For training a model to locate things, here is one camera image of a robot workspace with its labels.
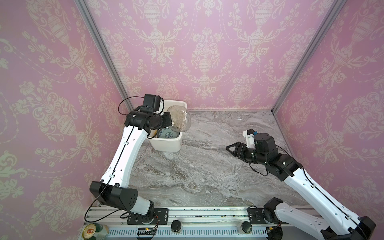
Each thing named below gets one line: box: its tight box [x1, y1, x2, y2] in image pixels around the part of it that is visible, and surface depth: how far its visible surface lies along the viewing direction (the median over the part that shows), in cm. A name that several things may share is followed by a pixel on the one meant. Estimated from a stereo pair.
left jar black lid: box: [171, 220, 182, 233], surface depth 65 cm
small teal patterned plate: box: [157, 126, 180, 139], surface depth 102 cm
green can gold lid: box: [82, 223, 96, 240], surface depth 63 cm
